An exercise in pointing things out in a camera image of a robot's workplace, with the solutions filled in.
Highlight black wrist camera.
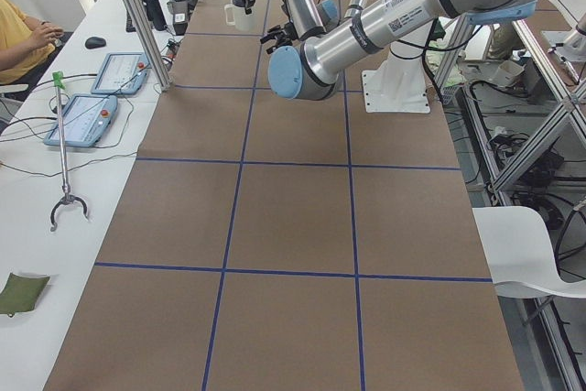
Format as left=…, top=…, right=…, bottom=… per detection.
left=260, top=28, right=281, bottom=55

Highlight white mug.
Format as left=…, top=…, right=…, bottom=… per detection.
left=224, top=4, right=255, bottom=32

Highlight lower blue teach pendant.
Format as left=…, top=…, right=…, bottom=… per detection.
left=62, top=94, right=118, bottom=148

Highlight person in yellow shirt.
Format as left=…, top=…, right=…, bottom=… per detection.
left=1, top=0, right=65, bottom=85

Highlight aluminium frame post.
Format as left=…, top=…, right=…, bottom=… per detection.
left=123, top=0, right=171, bottom=92

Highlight white chair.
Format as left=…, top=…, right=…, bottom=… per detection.
left=472, top=206, right=585, bottom=299

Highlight upper blue teach pendant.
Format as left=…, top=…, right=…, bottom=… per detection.
left=91, top=52, right=150, bottom=95

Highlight green handled reacher grabber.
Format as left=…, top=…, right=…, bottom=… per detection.
left=49, top=71, right=89, bottom=233

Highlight green cloth pouch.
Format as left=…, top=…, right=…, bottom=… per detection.
left=1, top=273, right=50, bottom=317

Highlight blue teach pendant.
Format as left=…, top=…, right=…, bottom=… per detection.
left=91, top=52, right=150, bottom=95
left=62, top=94, right=118, bottom=148

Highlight black computer mouse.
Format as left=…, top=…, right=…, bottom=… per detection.
left=84, top=36, right=106, bottom=49

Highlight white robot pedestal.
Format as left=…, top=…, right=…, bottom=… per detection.
left=362, top=0, right=433, bottom=114

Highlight black water bottle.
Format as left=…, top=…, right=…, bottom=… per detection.
left=142, top=0, right=167, bottom=31

